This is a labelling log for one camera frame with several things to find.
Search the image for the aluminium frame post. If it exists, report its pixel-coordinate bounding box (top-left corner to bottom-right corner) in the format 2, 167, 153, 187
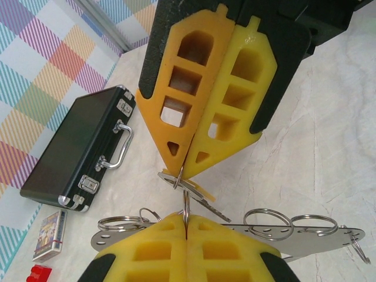
72, 0, 132, 56

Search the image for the steel key holder plate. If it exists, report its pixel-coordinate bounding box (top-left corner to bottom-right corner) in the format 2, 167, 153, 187
90, 219, 367, 263

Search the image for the playing card deck box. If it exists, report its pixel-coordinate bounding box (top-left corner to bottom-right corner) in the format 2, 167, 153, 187
31, 209, 69, 263

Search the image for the red toy brick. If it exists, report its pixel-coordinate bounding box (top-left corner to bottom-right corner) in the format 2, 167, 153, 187
25, 263, 54, 282

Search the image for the black hard case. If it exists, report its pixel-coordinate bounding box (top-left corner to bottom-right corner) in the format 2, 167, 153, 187
19, 84, 137, 213

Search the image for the silver split keyring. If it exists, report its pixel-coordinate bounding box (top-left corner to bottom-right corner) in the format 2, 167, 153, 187
290, 214, 338, 236
139, 207, 162, 224
98, 215, 142, 233
348, 237, 371, 264
244, 207, 295, 241
172, 163, 192, 226

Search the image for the yellow capped key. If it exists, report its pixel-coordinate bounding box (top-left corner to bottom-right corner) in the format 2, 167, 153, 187
157, 169, 233, 223

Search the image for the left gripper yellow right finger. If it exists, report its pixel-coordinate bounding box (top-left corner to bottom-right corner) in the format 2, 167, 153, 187
187, 213, 301, 282

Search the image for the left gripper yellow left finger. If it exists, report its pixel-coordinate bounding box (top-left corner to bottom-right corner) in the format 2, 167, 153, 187
78, 211, 189, 282

